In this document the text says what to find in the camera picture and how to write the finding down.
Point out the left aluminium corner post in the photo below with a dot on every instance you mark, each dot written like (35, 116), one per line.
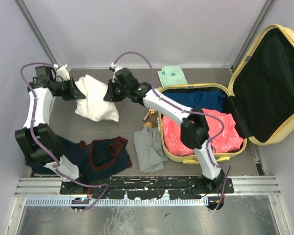
(37, 25)

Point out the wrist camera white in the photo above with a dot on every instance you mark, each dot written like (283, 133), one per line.
(114, 68)
(62, 74)

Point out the aluminium corner post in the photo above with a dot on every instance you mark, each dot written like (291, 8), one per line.
(37, 25)
(252, 33)

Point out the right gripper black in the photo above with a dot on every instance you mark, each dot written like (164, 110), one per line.
(109, 95)

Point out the small orange wooden object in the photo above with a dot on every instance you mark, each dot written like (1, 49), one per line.
(148, 124)

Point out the black mounting base plate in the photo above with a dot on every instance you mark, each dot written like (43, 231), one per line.
(178, 187)

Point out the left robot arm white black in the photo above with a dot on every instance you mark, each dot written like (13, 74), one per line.
(42, 148)

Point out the green tissue packet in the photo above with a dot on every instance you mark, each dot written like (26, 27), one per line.
(171, 75)

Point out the pink patterned shirt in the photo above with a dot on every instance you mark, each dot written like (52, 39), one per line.
(226, 136)

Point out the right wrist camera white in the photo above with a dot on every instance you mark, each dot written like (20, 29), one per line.
(114, 68)

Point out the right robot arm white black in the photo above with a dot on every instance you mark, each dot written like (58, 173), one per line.
(192, 122)

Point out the yellow suitcase black lining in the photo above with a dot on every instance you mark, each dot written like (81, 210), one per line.
(260, 94)

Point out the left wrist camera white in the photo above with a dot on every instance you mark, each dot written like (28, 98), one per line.
(62, 74)

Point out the aluminium rail frame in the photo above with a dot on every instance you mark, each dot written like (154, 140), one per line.
(51, 191)

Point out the grey shirt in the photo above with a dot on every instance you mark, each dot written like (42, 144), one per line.
(149, 150)

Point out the right aluminium corner post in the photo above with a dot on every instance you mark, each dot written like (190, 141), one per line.
(252, 33)

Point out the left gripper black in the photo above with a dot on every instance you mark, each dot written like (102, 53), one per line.
(74, 92)

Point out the navy garment red trim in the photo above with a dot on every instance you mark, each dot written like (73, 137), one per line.
(105, 158)

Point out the blue shirt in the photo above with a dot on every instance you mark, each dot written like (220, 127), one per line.
(212, 100)

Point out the white cloth garment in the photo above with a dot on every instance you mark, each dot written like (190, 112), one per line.
(93, 106)

